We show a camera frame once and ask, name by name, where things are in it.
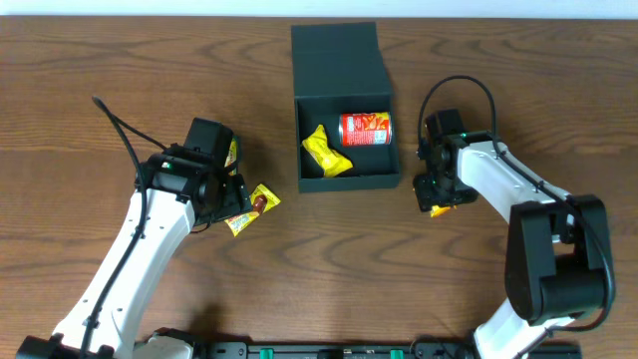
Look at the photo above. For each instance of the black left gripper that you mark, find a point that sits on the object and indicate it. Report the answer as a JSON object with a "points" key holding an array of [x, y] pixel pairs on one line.
{"points": [[235, 200]]}

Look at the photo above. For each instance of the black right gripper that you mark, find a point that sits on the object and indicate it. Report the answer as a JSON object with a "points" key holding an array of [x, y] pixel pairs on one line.
{"points": [[438, 197]]}

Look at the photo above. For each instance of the small yellow snack packet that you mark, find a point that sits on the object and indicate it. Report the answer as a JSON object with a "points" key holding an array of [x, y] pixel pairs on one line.
{"points": [[437, 210]]}

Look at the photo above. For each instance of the red snack can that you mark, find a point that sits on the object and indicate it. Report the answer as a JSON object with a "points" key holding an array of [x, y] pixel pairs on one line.
{"points": [[365, 129]]}

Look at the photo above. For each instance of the yellow peanut snack packet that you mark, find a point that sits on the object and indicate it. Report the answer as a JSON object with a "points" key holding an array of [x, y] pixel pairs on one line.
{"points": [[330, 161]]}

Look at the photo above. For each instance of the black box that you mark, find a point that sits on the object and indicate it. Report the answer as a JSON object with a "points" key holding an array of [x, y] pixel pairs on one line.
{"points": [[339, 69]]}

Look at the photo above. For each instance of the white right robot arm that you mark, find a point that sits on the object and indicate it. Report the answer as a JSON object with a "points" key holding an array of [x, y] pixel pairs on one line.
{"points": [[558, 265]]}

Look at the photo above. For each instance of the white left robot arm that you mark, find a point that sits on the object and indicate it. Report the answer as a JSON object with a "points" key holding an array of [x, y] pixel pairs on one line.
{"points": [[177, 192]]}

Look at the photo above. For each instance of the green orange snack bar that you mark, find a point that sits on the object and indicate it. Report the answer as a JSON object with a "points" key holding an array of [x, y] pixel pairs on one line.
{"points": [[233, 157]]}

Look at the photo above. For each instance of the yellow Apollo cake packet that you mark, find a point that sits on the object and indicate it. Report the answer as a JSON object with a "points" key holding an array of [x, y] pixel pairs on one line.
{"points": [[262, 199]]}

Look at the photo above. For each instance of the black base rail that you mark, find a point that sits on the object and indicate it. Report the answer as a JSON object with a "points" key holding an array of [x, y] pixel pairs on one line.
{"points": [[240, 350]]}

